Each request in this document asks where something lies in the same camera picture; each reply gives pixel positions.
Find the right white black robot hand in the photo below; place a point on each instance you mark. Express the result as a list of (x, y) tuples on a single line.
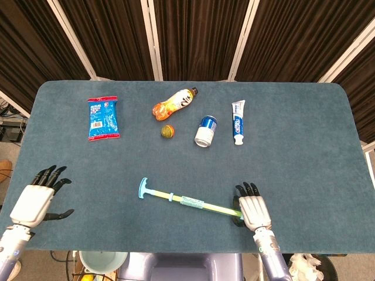
[(255, 210)]

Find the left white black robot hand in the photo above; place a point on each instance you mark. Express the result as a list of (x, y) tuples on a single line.
[(32, 205)]

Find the yellow blue water pump toy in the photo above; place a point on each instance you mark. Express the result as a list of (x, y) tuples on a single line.
[(190, 202)]

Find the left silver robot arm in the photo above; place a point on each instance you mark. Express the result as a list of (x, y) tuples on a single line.
[(11, 251)]

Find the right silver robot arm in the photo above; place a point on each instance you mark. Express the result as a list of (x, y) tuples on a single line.
[(272, 257)]

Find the teal felt table cover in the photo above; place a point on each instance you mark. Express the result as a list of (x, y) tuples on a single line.
[(88, 175)]

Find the black equipment box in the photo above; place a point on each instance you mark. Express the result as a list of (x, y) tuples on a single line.
[(11, 134)]

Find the white crumpled plastic bag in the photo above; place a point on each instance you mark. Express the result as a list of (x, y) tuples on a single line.
[(304, 267)]

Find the white blue toothpaste tube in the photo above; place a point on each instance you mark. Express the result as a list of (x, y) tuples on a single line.
[(238, 123)]

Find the pale green plastic basin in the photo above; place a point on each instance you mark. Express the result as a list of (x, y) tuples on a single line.
[(102, 263)]

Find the white blue can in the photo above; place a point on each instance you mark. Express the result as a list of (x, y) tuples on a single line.
[(205, 131)]

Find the black waste bin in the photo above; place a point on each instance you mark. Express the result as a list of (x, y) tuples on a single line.
[(329, 270)]

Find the purple grey robot torso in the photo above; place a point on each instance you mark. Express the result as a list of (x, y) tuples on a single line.
[(178, 269)]

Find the blue red snack packet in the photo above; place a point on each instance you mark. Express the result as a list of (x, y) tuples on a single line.
[(102, 120)]

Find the green orange ball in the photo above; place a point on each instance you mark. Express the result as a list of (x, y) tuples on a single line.
[(167, 131)]

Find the orange drink bottle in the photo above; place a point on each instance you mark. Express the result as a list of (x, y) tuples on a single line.
[(173, 105)]

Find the dark brown curtain panel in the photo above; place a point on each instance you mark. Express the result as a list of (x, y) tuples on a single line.
[(35, 44), (199, 38), (363, 96), (293, 38), (111, 38)]

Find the white screen frame post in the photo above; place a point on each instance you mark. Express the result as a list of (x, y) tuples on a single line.
[(243, 41), (73, 38), (152, 44), (14, 104), (348, 51), (369, 146)]

